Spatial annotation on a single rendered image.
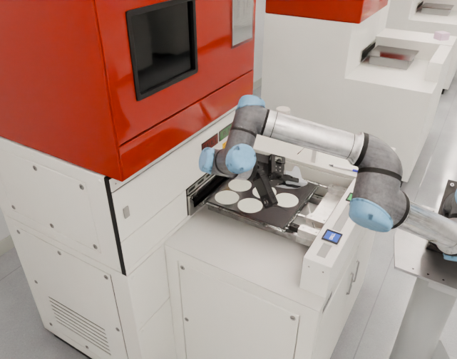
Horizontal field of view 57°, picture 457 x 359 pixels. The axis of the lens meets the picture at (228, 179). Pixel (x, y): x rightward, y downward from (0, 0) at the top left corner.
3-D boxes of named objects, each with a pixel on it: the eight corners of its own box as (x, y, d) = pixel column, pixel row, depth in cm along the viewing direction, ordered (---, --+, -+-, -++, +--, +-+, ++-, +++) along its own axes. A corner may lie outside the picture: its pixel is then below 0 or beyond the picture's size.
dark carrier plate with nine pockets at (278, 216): (205, 201, 170) (205, 200, 170) (246, 164, 195) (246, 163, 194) (282, 229, 155) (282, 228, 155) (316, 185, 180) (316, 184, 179)
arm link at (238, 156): (240, 126, 109) (222, 132, 118) (228, 167, 107) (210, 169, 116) (264, 137, 112) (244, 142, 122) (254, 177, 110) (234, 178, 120)
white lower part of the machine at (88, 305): (46, 337, 219) (1, 214, 175) (148, 247, 279) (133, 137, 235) (151, 407, 189) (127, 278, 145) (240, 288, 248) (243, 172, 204)
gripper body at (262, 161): (287, 157, 131) (254, 149, 125) (288, 183, 128) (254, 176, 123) (274, 164, 137) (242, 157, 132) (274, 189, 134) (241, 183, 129)
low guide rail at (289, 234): (207, 209, 178) (207, 203, 176) (210, 206, 179) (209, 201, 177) (319, 250, 156) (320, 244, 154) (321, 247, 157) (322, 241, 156)
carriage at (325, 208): (295, 241, 155) (296, 236, 154) (329, 194, 182) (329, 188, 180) (316, 249, 152) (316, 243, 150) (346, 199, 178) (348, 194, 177)
